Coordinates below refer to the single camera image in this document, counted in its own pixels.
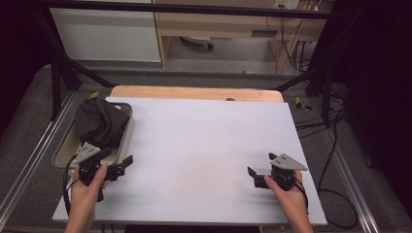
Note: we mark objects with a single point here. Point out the light wooden desk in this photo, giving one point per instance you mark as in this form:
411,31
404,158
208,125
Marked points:
220,26

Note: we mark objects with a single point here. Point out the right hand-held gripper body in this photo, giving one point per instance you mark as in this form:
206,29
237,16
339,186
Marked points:
286,163

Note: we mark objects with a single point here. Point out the aluminium rail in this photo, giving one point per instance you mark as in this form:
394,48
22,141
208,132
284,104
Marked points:
35,155
351,187

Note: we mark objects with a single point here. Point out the person's right hand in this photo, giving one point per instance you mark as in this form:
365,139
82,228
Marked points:
293,202

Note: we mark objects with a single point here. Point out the chair base with caster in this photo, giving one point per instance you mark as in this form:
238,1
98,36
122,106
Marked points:
197,39

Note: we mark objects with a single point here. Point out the black metal stand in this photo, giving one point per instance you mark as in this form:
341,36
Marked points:
325,97
56,84

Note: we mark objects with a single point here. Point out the white board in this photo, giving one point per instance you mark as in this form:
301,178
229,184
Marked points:
200,145

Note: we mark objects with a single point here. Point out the dark cloth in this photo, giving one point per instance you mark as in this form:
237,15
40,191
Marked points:
100,123

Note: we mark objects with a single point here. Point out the white power strip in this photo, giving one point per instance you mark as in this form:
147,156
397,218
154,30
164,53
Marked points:
286,3

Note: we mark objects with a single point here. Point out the black curtain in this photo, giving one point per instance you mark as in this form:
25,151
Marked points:
19,58
379,97

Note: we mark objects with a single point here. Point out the yellow tape piece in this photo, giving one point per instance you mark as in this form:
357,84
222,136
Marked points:
94,95
302,104

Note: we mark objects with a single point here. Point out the beige plastic bin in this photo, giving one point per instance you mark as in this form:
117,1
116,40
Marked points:
66,152

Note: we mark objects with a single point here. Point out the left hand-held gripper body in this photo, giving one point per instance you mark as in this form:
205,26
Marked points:
86,152

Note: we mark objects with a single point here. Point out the black horizontal bar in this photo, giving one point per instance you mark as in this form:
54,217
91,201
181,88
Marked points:
194,8

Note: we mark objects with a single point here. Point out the white cabinet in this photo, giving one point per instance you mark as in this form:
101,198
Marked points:
107,35

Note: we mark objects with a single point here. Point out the person's left hand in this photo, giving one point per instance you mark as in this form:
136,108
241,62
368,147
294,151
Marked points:
83,197

